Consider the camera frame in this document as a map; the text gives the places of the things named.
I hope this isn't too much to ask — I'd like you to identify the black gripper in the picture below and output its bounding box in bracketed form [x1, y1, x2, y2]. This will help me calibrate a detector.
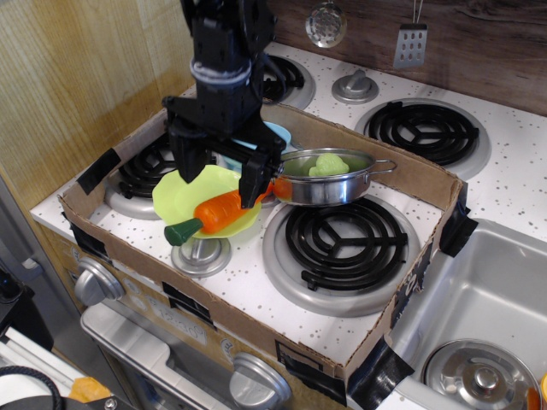
[162, 72, 285, 208]

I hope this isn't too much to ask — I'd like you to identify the orange toy carrot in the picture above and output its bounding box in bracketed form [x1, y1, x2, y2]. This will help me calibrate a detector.
[164, 182, 274, 246]

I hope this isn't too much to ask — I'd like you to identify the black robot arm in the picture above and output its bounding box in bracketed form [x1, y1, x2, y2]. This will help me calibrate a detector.
[162, 1, 285, 208]

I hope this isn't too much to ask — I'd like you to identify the light green plastic plate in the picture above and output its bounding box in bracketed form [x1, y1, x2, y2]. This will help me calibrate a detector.
[152, 165, 262, 238]

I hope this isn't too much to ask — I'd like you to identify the light blue plastic bowl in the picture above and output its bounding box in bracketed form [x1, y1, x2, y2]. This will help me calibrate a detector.
[218, 121, 291, 173]

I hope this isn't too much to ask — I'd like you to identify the front left black burner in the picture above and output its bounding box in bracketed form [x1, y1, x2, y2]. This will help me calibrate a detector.
[104, 133, 176, 220]

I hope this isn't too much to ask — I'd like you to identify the black burner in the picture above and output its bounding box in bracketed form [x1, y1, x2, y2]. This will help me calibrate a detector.
[355, 98, 491, 180]
[104, 133, 176, 220]
[262, 56, 315, 110]
[262, 197, 421, 318]

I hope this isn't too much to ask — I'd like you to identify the small stainless steel pot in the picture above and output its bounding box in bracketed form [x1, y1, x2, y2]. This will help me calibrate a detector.
[273, 148, 397, 207]

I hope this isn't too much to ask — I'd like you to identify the silver stovetop knob front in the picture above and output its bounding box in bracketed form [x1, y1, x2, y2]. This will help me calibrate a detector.
[171, 238, 232, 278]

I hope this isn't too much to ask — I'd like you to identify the silver stovetop knob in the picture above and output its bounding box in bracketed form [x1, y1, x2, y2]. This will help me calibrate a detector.
[171, 238, 232, 278]
[331, 69, 379, 104]

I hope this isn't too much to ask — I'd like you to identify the back left black burner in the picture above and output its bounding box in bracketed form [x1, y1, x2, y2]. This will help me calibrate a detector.
[262, 56, 315, 110]

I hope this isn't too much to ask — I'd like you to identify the light green toy vegetable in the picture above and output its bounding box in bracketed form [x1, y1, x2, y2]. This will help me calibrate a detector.
[309, 153, 350, 177]

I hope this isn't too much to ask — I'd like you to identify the silver stovetop knob back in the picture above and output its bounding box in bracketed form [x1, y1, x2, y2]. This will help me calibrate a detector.
[331, 69, 379, 104]

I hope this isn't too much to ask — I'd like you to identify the front right black burner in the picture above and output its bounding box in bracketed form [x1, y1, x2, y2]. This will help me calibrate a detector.
[262, 197, 421, 318]

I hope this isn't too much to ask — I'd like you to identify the hanging silver skimmer ladle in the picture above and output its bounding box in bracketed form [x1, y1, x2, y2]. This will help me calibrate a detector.
[305, 1, 347, 49]

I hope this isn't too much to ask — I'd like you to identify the left silver oven knob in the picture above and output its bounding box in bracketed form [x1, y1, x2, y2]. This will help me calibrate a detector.
[74, 257, 125, 307]

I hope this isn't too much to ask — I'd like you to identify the silver oven knob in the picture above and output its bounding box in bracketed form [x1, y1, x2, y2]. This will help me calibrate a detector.
[229, 352, 292, 410]
[74, 257, 125, 307]

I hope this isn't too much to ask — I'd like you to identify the back right black burner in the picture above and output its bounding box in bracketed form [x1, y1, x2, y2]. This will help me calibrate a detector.
[355, 98, 491, 180]

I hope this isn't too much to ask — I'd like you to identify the hanging silver slotted spatula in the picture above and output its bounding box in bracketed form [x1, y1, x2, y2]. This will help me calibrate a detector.
[393, 1, 428, 69]

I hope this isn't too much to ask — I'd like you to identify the right silver oven knob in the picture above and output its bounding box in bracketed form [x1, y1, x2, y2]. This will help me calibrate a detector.
[229, 352, 292, 410]

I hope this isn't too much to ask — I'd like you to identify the brown cardboard fence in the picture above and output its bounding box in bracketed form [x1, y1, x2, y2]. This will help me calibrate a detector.
[59, 104, 468, 409]

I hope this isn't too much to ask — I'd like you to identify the orange object bottom left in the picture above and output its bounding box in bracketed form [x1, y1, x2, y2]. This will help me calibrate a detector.
[68, 377, 111, 403]

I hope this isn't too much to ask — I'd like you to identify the stainless steel sink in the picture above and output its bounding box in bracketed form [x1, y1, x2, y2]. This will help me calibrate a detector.
[348, 218, 547, 410]

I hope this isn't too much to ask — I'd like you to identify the silver pot lid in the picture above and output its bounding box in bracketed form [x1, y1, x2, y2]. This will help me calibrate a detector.
[421, 339, 543, 409]

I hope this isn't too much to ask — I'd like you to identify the silver oven door handle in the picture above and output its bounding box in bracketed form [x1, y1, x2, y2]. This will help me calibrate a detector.
[80, 303, 234, 409]

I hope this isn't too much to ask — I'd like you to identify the black cable bottom left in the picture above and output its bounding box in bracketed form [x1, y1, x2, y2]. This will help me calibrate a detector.
[0, 366, 65, 410]

